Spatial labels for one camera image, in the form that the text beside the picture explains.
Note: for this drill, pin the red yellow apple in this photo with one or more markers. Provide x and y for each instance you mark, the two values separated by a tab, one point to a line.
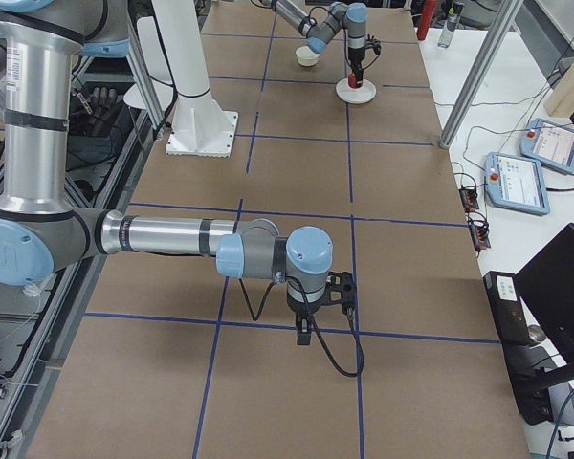
350	81

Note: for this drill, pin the far orange black connector box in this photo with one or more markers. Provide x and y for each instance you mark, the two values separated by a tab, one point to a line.
468	194

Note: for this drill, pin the near blue teach pendant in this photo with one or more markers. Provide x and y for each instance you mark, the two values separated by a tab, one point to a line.
517	183

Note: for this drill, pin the black monitor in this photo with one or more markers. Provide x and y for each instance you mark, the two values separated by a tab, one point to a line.
546	284

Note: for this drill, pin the blue teach pendant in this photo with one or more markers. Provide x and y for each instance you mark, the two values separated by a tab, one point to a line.
517	183
549	143

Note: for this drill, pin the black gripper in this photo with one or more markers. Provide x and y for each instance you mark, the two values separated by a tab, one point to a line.
306	305
356	54

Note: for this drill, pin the far blue teach pendant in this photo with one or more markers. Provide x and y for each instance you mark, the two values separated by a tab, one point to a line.
549	143

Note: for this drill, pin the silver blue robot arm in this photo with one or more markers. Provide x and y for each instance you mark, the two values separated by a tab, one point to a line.
351	18
41	233

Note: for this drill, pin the black computer box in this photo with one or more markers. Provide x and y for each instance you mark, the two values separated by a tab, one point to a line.
538	384

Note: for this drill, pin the orange black connector box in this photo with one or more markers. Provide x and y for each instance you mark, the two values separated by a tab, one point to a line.
478	226
468	194

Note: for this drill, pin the near orange black connector box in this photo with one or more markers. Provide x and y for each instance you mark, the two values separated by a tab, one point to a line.
478	226

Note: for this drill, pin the aluminium frame post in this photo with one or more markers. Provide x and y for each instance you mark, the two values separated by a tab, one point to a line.
482	63

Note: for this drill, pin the white camera stand pedestal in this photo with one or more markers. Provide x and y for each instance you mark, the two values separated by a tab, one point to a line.
199	125

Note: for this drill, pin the wooden board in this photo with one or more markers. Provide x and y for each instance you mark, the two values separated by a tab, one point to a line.
561	102

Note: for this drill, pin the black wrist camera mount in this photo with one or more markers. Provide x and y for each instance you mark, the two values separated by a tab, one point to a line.
374	44
340	289

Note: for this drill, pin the white bowl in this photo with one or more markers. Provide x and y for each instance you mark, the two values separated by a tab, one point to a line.
306	57

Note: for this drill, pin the red bottle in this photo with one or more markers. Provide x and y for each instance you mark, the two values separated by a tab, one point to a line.
424	23

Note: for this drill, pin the white plate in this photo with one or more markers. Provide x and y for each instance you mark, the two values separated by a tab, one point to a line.
361	95

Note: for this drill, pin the clear water bottle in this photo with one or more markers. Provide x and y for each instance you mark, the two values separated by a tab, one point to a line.
450	25

